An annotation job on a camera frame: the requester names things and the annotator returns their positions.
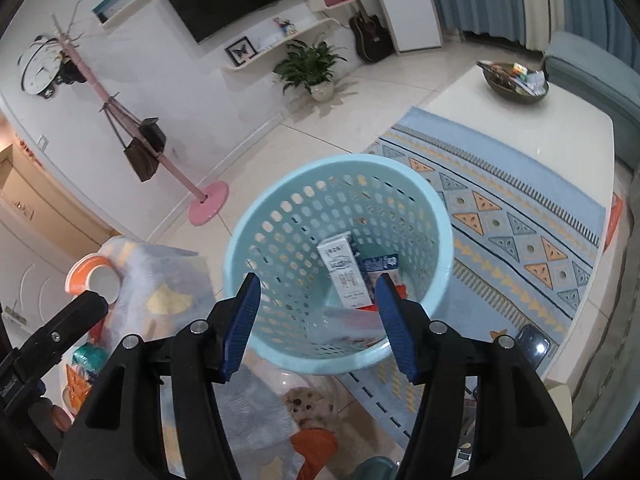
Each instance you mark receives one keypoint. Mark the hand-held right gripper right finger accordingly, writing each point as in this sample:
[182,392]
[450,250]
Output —
[397,330]

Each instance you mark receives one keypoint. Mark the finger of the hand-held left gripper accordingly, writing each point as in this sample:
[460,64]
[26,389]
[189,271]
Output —
[70,322]

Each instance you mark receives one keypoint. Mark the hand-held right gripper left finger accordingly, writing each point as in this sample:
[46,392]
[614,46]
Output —
[242,327]

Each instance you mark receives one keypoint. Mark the light blue plastic basket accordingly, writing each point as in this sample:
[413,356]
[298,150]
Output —
[320,364]

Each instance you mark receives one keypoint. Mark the green packet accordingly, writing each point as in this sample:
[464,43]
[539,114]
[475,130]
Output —
[90,357]

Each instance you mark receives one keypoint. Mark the orange tape roll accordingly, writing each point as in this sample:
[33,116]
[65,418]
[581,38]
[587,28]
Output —
[77,272]

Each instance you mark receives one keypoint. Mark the orange packet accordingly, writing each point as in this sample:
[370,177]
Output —
[77,390]

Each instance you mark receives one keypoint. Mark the white door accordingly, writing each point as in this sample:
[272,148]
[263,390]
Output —
[30,270]

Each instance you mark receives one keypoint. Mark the blue carton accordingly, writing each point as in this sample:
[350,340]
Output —
[380,265]

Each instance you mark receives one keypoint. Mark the white carton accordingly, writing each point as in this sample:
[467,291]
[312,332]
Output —
[345,270]

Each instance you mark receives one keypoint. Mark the fan pattern tablecloth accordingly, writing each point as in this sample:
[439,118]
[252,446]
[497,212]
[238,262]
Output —
[165,280]

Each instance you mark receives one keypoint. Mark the pink coat rack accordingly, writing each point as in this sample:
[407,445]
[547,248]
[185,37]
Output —
[210,205]

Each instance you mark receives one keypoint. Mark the black smartphone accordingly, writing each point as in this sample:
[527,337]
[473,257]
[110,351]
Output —
[532,346]

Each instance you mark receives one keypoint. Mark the blue patterned rug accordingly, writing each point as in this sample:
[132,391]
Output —
[500,220]

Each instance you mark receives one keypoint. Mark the brown handbag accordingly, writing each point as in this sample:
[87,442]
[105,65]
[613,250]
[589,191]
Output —
[142,160]

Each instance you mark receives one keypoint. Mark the black handbag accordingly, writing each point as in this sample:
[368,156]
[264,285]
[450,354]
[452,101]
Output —
[152,135]

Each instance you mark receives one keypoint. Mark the white coffee table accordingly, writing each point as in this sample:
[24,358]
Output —
[550,135]

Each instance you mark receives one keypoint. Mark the black cap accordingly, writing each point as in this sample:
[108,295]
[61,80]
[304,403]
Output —
[72,71]

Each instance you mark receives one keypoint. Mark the dark bowl with snacks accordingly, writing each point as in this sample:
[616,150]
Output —
[510,91]

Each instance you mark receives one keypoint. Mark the potted green plant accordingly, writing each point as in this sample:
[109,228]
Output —
[310,65]

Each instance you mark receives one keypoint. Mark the framed butterfly picture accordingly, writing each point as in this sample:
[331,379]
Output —
[241,51]

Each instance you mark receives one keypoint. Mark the white curved low shelf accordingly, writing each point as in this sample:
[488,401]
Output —
[280,47]

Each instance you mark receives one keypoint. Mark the black acoustic guitar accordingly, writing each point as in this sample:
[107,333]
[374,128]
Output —
[371,40]

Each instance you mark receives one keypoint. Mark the small colourful figurine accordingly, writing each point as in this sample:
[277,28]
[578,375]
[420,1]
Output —
[284,26]

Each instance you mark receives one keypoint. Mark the grey blue sofa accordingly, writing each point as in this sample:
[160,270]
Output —
[590,75]

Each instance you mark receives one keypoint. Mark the teal white box shelf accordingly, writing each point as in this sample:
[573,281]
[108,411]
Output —
[120,2]

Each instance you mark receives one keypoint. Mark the white standing air conditioner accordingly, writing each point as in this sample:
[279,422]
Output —
[400,5]

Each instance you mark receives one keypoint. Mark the wall light switch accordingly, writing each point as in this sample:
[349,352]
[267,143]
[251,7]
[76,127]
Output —
[43,142]

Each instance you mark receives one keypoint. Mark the white panda wall clock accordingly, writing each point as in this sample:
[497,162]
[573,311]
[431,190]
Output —
[40,65]

